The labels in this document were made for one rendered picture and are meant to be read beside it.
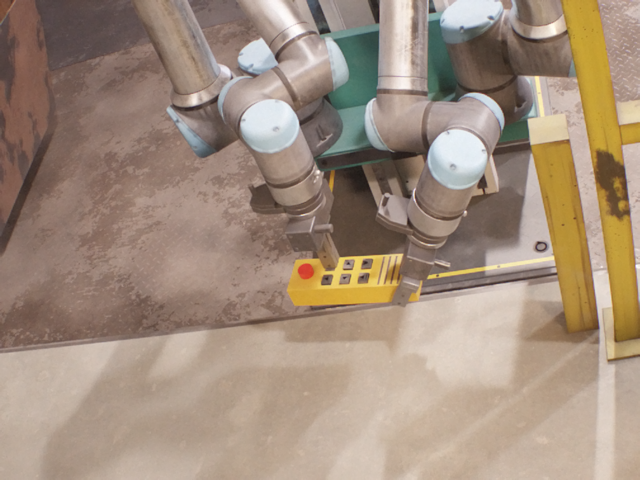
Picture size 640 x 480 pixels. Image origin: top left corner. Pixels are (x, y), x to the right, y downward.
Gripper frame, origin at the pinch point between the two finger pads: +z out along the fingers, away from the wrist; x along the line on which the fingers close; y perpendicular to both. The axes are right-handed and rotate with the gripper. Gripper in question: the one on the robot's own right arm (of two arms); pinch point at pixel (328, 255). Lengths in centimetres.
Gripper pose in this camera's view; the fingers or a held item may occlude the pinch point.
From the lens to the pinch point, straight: 179.6
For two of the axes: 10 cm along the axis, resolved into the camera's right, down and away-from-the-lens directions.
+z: 3.1, 6.7, 6.7
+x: 2.1, -7.4, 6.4
